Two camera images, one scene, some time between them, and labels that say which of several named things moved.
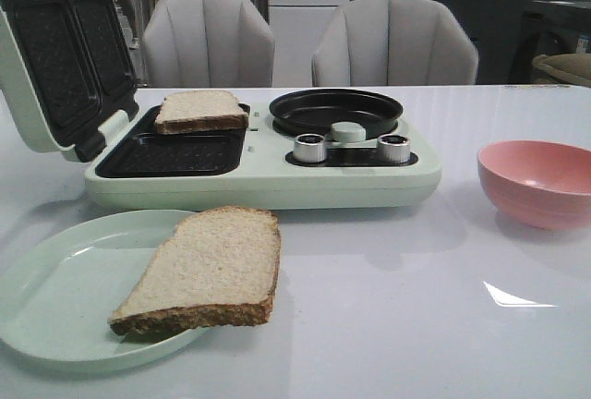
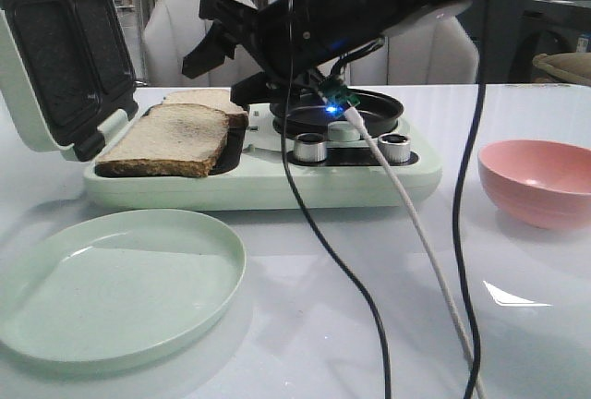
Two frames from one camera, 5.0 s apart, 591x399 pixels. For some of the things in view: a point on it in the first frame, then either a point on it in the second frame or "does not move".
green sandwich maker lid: [68, 54] does not move
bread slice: [219, 268] → [170, 139]
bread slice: [200, 111] does not move
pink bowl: [538, 184] does not move
